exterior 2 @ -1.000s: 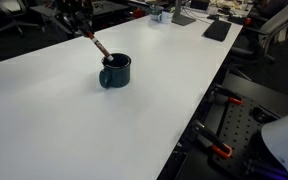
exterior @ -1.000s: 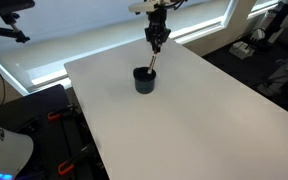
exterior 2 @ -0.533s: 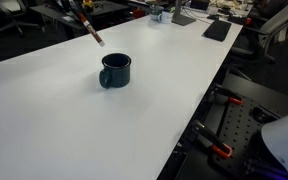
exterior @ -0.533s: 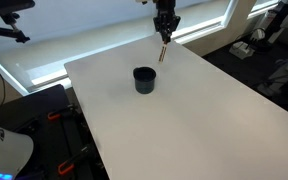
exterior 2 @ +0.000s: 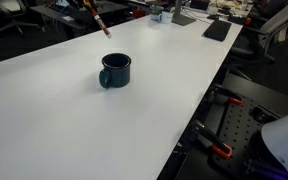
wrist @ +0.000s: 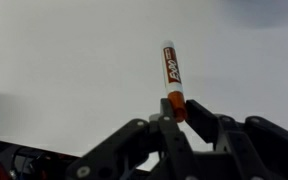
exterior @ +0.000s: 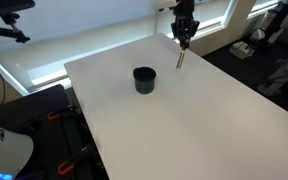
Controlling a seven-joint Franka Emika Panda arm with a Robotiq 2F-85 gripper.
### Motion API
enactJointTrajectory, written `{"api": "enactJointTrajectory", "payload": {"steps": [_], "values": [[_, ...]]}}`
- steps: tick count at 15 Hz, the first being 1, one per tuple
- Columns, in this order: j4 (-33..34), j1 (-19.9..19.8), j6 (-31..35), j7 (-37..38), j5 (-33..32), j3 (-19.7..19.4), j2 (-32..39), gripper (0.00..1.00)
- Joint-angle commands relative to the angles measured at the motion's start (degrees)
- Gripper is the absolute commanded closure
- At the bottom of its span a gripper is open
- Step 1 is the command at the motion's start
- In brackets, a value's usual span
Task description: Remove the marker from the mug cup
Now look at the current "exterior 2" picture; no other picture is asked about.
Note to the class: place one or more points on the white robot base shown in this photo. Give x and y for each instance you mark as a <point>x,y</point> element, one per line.
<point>284,140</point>

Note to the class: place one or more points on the white ceramic mug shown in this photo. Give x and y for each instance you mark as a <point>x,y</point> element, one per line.
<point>166,17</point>

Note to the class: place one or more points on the grey cup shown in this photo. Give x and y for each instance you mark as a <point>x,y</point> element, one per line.
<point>154,13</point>

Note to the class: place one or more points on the dark teal enamel mug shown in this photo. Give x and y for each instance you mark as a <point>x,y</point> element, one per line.
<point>117,75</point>

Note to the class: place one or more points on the black box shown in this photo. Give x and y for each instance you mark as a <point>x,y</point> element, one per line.
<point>237,19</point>

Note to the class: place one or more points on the red Expo marker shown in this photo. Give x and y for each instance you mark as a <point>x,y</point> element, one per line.
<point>100,21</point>

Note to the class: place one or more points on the black office chair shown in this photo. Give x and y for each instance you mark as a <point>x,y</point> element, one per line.
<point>7,6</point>

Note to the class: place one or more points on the grey monitor stand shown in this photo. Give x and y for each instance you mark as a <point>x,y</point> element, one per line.
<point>182,19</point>

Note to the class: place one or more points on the black mouse pad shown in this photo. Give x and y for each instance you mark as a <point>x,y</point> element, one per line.
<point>217,30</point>

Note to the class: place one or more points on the grey office chair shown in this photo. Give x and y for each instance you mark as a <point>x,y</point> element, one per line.
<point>277,20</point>

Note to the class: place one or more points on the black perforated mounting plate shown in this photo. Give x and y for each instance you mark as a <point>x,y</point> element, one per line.
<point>240,126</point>

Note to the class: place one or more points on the red object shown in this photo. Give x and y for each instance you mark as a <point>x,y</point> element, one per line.
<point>139,13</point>

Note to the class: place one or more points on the dark desk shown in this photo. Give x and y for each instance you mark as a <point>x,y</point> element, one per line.
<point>70,15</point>

